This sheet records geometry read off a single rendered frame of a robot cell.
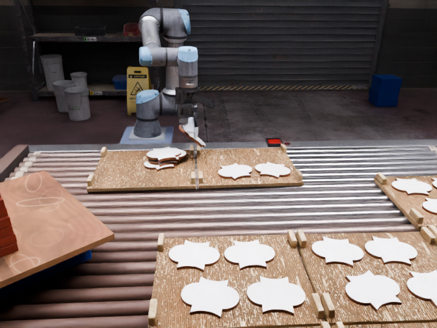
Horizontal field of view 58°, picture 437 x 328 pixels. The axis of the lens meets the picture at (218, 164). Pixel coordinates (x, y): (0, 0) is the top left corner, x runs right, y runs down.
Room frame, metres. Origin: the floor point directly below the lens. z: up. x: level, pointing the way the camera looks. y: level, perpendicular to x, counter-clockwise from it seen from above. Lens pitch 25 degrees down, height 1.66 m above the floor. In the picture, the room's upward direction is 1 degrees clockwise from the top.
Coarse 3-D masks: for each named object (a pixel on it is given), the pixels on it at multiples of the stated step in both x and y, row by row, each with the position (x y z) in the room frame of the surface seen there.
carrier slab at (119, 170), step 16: (112, 160) 1.55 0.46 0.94; (128, 160) 1.55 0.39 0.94; (144, 160) 1.55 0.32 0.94; (192, 160) 1.56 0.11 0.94; (96, 176) 1.40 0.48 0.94; (112, 176) 1.40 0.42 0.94; (128, 176) 1.40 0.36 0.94; (144, 176) 1.40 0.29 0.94; (160, 176) 1.40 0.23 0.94; (176, 176) 1.40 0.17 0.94
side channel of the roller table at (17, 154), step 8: (8, 152) 1.59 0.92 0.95; (16, 152) 1.59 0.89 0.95; (24, 152) 1.62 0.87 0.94; (0, 160) 1.51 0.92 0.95; (8, 160) 1.51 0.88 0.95; (16, 160) 1.54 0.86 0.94; (0, 168) 1.43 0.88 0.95; (8, 168) 1.46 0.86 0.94; (0, 176) 1.38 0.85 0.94; (8, 176) 1.44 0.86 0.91
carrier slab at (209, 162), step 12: (204, 156) 1.60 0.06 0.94; (216, 156) 1.60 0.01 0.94; (228, 156) 1.61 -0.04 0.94; (240, 156) 1.61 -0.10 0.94; (252, 156) 1.61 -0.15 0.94; (264, 156) 1.61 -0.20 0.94; (276, 156) 1.61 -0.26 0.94; (288, 156) 1.61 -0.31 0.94; (204, 168) 1.48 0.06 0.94; (216, 168) 1.49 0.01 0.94; (252, 168) 1.49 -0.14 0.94; (288, 168) 1.49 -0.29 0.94; (204, 180) 1.37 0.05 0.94; (216, 180) 1.37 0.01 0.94; (228, 180) 1.38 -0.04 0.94; (240, 180) 1.38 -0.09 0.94; (252, 180) 1.38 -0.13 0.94; (264, 180) 1.38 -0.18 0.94; (276, 180) 1.38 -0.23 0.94; (288, 180) 1.38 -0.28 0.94
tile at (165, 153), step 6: (156, 150) 1.55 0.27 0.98; (162, 150) 1.55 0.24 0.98; (168, 150) 1.55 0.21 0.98; (174, 150) 1.56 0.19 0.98; (180, 150) 1.56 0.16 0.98; (150, 156) 1.49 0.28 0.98; (156, 156) 1.49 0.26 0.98; (162, 156) 1.49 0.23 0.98; (168, 156) 1.49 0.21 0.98; (174, 156) 1.49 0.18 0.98
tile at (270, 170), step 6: (258, 168) 1.47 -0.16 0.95; (264, 168) 1.47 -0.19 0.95; (270, 168) 1.47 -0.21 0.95; (276, 168) 1.47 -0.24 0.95; (282, 168) 1.47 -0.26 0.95; (264, 174) 1.42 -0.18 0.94; (270, 174) 1.41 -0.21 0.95; (276, 174) 1.41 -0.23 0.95; (282, 174) 1.41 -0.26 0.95; (288, 174) 1.42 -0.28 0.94
